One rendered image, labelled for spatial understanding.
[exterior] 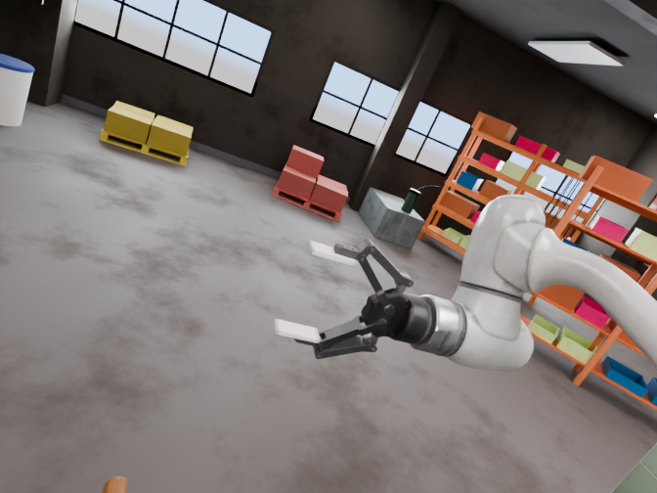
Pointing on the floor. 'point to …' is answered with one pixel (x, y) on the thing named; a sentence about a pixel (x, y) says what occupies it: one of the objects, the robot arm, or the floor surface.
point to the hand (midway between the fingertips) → (298, 290)
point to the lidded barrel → (14, 89)
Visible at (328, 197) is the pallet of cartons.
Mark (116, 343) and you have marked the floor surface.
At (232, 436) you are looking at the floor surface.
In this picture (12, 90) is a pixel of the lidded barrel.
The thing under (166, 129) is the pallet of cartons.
